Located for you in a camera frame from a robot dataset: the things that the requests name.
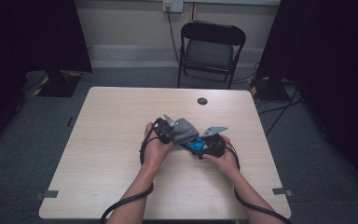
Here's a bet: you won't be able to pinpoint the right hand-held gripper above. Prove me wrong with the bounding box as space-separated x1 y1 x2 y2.
199 125 229 160

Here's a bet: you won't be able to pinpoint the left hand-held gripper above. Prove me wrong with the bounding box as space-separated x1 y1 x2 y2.
153 113 180 145

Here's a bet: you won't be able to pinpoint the black and blue toy car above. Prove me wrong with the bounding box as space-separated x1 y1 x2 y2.
180 135 206 157

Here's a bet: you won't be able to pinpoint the grey knitted sock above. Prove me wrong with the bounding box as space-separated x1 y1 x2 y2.
171 118 200 146

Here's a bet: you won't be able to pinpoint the person's right hand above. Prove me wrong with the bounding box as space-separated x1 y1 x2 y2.
203 133 241 178

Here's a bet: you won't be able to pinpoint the person's left hand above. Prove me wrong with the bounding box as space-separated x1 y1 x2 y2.
143 121 174 171

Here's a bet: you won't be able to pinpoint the black box with yellow tape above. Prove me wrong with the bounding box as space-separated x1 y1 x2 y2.
248 76 290 102

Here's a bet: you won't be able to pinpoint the grey tape strip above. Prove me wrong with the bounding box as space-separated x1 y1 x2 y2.
272 187 293 197
34 189 60 200

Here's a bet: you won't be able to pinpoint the black folding chair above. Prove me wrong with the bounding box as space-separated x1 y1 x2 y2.
176 20 247 91

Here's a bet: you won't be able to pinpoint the black stand base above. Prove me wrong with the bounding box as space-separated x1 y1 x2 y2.
36 69 83 98

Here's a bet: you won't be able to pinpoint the tall dark curtain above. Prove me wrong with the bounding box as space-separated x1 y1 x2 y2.
255 0 358 197

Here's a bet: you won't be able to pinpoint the wide dark curtain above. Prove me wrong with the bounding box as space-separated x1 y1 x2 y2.
0 0 93 157

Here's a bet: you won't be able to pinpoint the black floor cables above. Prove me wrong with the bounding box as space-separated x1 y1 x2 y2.
257 87 304 138

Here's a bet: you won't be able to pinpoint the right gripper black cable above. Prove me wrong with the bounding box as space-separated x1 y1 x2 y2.
223 139 293 224

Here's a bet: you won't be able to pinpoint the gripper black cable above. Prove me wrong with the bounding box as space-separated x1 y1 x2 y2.
223 139 293 224
100 124 159 224

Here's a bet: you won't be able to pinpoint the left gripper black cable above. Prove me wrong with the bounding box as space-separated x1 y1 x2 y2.
100 124 159 224

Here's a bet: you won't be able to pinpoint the black wall socket cable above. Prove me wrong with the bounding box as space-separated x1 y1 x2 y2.
166 7 181 63

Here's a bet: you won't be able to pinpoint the white wall socket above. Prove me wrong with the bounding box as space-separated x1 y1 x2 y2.
162 0 185 13

